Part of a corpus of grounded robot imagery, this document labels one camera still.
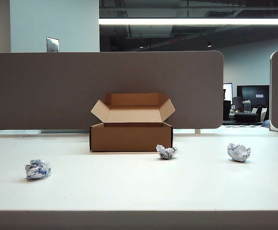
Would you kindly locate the paper ball blue print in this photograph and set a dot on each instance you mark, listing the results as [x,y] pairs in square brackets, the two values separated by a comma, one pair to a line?
[37,169]
[238,153]

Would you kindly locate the open brown cardboard box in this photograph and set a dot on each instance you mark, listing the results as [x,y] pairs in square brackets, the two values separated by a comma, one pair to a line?
[129,139]

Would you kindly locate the crumpled paper ball black print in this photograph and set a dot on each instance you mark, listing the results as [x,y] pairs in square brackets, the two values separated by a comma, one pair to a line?
[166,152]

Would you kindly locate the white framed board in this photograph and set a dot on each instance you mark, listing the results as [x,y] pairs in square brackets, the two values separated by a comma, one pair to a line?
[228,89]

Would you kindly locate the grey desk divider panel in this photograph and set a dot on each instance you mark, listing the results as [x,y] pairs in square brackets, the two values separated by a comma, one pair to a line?
[45,91]

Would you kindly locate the small black ceiling lamp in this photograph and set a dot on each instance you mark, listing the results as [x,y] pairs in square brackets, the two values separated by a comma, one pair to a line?
[209,44]

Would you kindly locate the long ceiling light strip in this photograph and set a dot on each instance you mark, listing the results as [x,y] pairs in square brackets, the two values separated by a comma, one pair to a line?
[189,21]

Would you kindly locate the black round ottoman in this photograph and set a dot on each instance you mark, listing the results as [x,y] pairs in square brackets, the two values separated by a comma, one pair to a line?
[246,117]

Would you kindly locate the blue bag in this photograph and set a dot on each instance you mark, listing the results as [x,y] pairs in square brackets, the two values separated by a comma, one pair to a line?
[266,123]

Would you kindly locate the metal wall switch plate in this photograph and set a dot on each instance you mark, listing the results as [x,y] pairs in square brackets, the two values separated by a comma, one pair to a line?
[52,44]

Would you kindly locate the black wall screen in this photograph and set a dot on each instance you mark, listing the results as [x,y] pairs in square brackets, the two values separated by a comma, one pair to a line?
[251,92]

